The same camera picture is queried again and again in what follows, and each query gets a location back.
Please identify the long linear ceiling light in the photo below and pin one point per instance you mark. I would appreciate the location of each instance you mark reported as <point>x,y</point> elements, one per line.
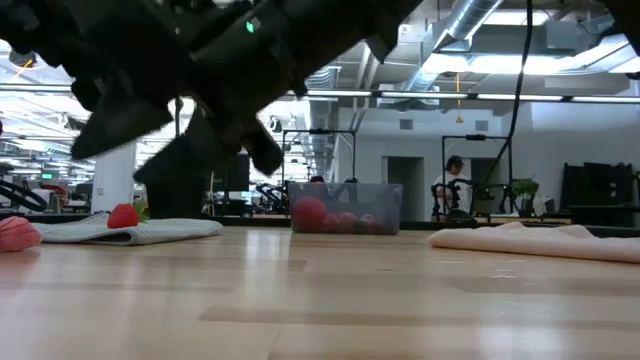
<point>425,95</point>

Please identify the pink cloth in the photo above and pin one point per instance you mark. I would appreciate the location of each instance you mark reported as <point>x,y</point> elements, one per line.
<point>525,242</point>

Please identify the black background robot arm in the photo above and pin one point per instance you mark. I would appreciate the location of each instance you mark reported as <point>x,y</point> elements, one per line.
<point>22,196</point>
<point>270,192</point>

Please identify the grey cloth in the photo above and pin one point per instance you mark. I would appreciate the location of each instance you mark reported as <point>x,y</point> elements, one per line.
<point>165,230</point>

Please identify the black cabinet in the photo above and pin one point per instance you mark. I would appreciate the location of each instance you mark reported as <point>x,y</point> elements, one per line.
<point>595,190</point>

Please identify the person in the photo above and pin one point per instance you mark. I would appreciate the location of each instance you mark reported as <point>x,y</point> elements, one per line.
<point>316,179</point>
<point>452,180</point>

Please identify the small background potted plant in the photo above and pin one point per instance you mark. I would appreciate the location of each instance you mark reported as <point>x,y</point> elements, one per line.
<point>525,187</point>

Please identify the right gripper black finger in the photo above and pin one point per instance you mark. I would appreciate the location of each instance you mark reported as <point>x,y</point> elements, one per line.
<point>125,120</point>
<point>200,145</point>

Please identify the clear grey plastic tupperware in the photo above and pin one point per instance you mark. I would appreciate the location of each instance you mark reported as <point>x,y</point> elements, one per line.
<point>350,200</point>

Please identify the black background station frame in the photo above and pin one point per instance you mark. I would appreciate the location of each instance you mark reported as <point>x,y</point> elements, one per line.
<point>475,137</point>
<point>320,131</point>

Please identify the black background monitor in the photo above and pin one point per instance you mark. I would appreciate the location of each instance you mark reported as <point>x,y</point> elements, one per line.
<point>235,177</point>

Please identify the silver ventilation duct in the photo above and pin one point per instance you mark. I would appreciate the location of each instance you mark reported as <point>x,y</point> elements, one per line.
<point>465,20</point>

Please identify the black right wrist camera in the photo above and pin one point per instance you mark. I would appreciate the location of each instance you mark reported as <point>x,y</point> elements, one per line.
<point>240,55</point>

